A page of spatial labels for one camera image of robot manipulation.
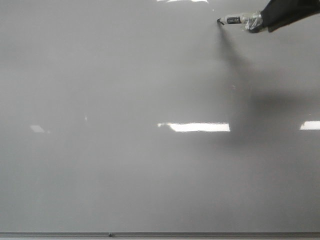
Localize black marker-holding gripper finger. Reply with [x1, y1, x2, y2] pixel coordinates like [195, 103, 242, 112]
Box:
[260, 0, 320, 33]

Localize white black whiteboard marker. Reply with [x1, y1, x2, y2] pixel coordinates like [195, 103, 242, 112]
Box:
[216, 11, 266, 34]

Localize white whiteboard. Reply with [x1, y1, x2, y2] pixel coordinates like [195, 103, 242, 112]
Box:
[0, 0, 320, 234]

